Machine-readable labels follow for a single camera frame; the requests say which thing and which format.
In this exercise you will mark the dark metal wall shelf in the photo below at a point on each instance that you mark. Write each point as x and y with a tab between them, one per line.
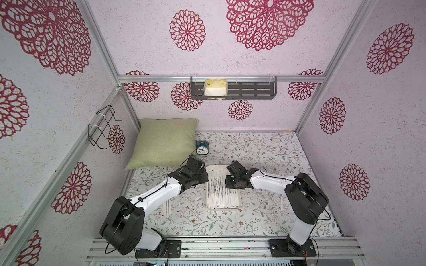
266	90

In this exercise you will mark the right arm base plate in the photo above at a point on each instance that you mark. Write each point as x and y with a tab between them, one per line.
293	247

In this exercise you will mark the green linen pillow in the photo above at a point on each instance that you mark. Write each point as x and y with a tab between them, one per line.
163	143

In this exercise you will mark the white plastic storage tray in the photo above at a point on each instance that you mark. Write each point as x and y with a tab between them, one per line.
218	196

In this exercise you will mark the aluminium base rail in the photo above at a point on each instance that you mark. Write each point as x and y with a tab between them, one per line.
235	251

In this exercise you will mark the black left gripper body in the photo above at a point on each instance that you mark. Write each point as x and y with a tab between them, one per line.
200	178

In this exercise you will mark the teal alarm clock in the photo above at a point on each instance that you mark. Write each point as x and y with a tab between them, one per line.
202	147

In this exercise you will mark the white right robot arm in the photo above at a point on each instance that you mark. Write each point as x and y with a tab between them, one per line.
306	199

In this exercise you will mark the yellow sponge pack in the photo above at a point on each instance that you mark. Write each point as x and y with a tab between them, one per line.
215	88

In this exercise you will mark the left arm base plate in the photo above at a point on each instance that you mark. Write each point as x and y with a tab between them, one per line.
167	249

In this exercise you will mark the black wire wall rack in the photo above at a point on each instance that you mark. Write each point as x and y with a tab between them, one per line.
97	130

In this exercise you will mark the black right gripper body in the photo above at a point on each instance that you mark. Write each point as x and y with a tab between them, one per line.
231	179

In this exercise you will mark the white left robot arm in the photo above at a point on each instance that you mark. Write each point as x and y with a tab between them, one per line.
123	227

